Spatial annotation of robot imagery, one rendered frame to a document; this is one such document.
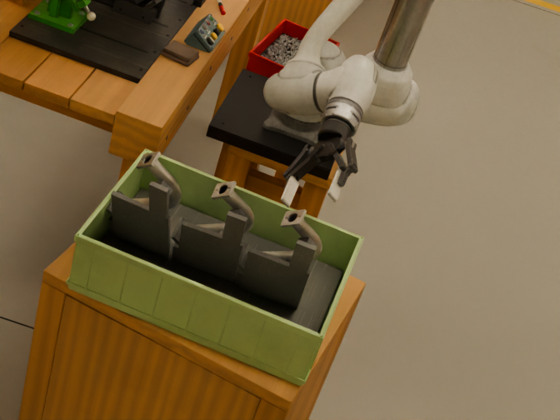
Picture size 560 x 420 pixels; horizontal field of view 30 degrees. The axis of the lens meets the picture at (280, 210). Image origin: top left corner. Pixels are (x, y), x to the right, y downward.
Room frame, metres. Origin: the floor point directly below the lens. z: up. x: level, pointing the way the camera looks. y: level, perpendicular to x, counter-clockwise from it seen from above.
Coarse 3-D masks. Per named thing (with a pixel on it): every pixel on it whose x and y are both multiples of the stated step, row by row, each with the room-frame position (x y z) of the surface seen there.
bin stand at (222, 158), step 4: (224, 144) 2.94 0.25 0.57; (228, 144) 2.94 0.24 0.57; (224, 148) 2.94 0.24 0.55; (220, 152) 2.94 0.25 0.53; (224, 152) 2.94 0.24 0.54; (228, 152) 2.94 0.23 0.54; (220, 156) 2.94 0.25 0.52; (224, 156) 2.94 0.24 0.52; (220, 160) 2.94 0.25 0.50; (224, 160) 2.94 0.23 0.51; (220, 164) 2.94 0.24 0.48; (224, 164) 2.94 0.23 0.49; (216, 168) 2.94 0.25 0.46; (220, 168) 2.94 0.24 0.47; (216, 172) 2.94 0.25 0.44; (220, 172) 2.94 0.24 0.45; (276, 172) 2.93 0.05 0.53; (280, 172) 2.93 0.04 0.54; (216, 176) 2.94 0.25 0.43; (220, 176) 2.94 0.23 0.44; (276, 176) 2.93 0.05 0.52; (280, 176) 2.93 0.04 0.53; (284, 180) 2.93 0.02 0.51
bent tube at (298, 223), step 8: (288, 216) 1.86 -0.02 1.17; (296, 216) 1.87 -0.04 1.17; (304, 216) 1.85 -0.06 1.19; (288, 224) 1.83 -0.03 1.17; (296, 224) 1.83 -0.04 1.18; (304, 224) 1.85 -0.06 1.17; (304, 232) 1.85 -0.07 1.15; (312, 232) 1.86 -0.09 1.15; (312, 240) 1.85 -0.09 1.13; (320, 240) 1.87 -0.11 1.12; (320, 248) 1.87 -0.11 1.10; (280, 256) 1.91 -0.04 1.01; (288, 256) 1.91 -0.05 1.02
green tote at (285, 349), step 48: (192, 192) 2.19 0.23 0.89; (240, 192) 2.18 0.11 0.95; (96, 240) 1.93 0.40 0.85; (288, 240) 2.16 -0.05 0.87; (336, 240) 2.15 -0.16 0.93; (96, 288) 1.80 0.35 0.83; (144, 288) 1.79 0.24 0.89; (192, 288) 1.78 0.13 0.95; (336, 288) 2.12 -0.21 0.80; (192, 336) 1.77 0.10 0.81; (240, 336) 1.77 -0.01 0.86; (288, 336) 1.76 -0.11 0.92
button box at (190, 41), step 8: (208, 16) 3.04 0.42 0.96; (200, 24) 2.99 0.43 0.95; (216, 24) 3.04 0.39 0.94; (192, 32) 2.93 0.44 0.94; (200, 32) 2.92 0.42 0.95; (208, 32) 2.97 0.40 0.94; (224, 32) 3.05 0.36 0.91; (184, 40) 2.92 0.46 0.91; (192, 40) 2.91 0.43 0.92; (200, 40) 2.91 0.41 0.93; (216, 40) 2.97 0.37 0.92; (200, 48) 2.91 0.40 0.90; (208, 48) 2.91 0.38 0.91
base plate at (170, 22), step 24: (96, 0) 3.00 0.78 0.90; (168, 0) 3.16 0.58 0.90; (192, 0) 3.22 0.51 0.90; (24, 24) 2.72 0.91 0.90; (96, 24) 2.85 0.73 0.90; (120, 24) 2.90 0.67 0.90; (144, 24) 2.95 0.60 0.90; (168, 24) 3.00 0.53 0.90; (48, 48) 2.65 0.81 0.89; (72, 48) 2.67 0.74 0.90; (96, 48) 2.72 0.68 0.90; (120, 48) 2.76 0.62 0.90; (144, 48) 2.81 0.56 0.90; (120, 72) 2.64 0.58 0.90; (144, 72) 2.67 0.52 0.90
